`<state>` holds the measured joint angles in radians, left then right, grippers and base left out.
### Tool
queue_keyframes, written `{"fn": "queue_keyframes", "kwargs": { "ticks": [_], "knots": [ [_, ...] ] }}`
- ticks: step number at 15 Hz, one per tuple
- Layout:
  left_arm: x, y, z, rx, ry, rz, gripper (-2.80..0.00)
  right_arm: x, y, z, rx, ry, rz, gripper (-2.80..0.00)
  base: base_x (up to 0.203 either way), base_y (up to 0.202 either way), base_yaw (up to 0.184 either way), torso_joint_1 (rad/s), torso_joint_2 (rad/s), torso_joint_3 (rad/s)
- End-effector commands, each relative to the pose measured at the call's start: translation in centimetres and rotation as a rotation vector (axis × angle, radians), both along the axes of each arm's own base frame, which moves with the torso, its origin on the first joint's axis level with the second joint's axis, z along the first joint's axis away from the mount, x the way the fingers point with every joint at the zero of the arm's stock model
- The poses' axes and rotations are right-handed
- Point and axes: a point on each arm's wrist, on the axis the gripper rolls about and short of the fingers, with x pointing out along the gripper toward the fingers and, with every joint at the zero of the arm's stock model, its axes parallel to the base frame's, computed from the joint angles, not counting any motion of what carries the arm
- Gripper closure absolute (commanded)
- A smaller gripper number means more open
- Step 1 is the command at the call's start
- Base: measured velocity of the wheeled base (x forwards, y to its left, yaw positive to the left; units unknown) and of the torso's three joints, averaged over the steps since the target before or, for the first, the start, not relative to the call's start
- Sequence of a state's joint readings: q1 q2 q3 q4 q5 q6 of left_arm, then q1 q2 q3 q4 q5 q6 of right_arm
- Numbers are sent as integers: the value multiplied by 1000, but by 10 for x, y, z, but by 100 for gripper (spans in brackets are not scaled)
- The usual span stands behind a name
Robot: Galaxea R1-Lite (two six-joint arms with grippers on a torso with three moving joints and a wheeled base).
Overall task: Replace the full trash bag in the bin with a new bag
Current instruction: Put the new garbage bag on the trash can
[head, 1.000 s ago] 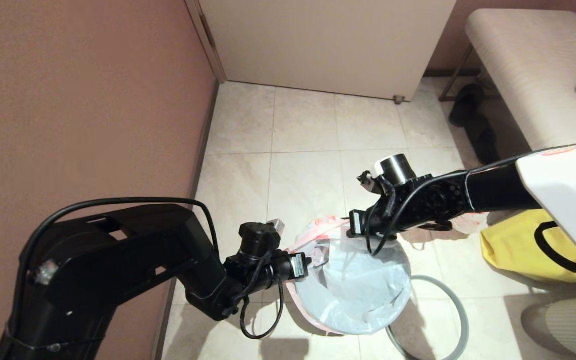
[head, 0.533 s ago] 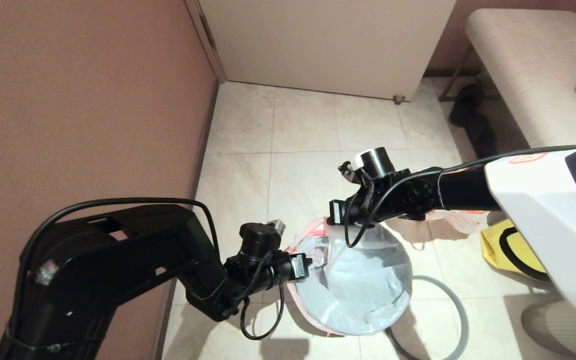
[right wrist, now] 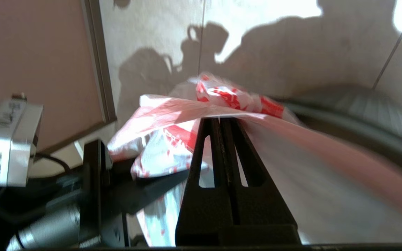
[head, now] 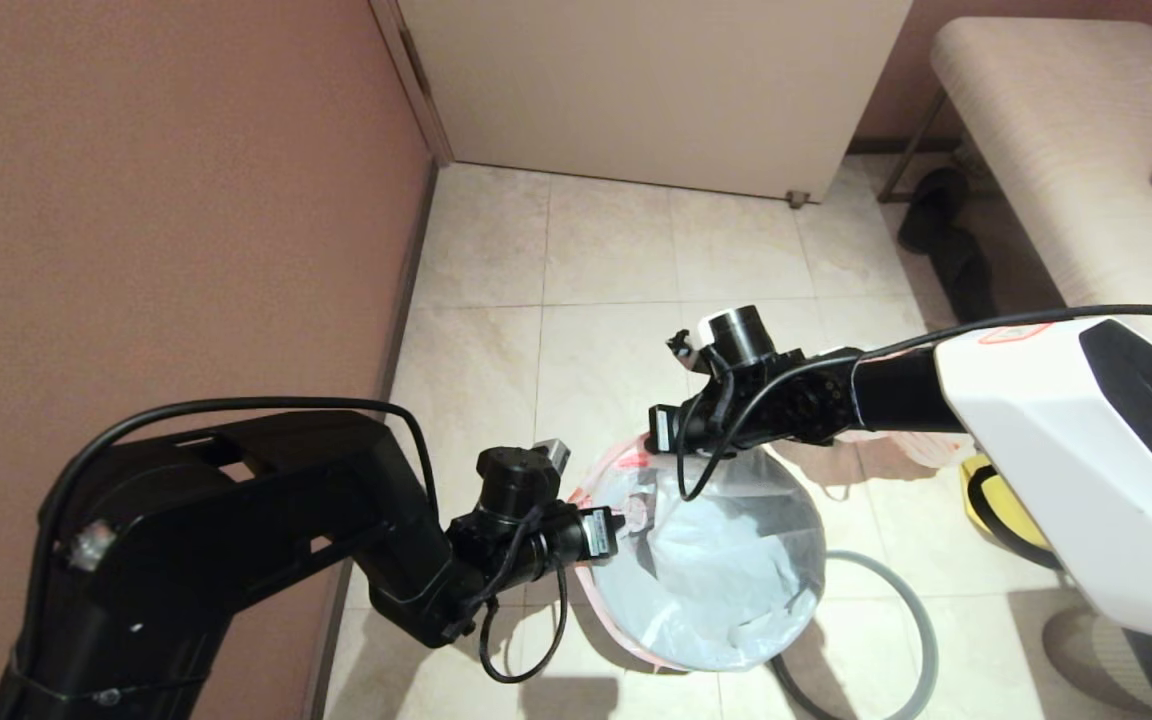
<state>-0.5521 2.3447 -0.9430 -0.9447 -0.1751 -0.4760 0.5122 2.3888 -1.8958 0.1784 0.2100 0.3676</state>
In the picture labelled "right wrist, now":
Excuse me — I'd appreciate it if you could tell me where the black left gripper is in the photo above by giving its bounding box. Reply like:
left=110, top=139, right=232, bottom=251
left=79, top=139, right=208, bottom=248

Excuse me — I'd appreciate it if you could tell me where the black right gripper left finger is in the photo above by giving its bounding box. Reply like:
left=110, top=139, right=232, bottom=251
left=176, top=118, right=236, bottom=227

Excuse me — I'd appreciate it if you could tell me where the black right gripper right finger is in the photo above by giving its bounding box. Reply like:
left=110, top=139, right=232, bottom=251
left=220, top=118, right=298, bottom=227

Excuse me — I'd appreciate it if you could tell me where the white red plastic bin liner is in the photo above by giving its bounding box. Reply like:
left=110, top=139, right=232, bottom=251
left=107, top=73, right=402, bottom=246

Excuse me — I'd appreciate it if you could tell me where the black round trash bin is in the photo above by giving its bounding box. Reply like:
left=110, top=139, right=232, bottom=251
left=274, top=85, right=402, bottom=178

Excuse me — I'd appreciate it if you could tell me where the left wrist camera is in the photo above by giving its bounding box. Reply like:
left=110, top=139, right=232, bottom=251
left=0, top=94, right=44, bottom=188

